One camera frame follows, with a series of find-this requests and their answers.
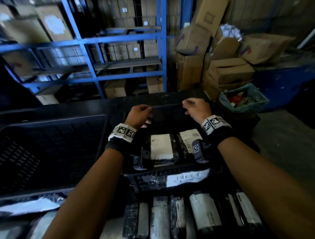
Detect person's right hand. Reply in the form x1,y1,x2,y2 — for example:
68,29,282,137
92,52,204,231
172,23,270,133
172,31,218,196
182,98,213,125

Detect person's left hand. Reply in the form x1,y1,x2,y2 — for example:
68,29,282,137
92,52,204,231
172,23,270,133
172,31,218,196
124,104,153,130

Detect person's left forearm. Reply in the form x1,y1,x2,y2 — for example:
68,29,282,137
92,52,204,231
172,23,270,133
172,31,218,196
43,147,123,239

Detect person's right forearm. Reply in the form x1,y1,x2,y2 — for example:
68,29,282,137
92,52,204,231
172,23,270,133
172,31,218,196
218,137,315,239

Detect black wristband with marker tags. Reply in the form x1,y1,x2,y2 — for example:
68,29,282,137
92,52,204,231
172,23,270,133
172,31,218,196
104,123,137,157
201,115,233,146

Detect heap of crumpled trash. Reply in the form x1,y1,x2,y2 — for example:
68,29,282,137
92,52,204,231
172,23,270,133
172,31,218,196
226,92,254,109

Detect pile of large cardboard boxes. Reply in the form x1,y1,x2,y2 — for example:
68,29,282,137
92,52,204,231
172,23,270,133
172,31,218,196
173,0,297,100

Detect teal plastic bin liner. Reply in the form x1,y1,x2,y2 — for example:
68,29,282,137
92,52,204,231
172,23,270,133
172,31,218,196
218,83,269,113

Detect stack of small brown cartons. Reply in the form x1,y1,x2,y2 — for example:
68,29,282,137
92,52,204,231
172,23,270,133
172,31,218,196
0,0,182,105

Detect blue metal shelving rack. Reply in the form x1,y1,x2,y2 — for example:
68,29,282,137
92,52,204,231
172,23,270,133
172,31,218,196
0,0,195,99

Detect large blue container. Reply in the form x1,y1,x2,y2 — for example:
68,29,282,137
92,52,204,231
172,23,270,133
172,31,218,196
252,65,315,111

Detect bundle of white packets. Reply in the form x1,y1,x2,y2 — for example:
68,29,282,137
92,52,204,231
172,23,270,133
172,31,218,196
220,24,243,41

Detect black plastic sack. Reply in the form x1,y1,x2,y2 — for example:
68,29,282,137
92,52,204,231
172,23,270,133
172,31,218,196
286,81,315,132

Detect white pole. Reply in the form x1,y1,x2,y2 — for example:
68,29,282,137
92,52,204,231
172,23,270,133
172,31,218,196
296,27,315,50

